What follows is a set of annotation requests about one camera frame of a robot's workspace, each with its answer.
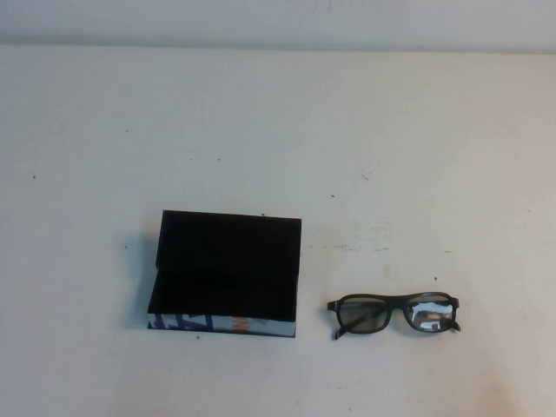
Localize black framed glasses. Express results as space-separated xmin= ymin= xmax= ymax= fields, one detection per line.
xmin=326 ymin=291 xmax=462 ymax=341

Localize black printed glasses case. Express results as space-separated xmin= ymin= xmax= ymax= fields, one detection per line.
xmin=146 ymin=209 xmax=304 ymax=340

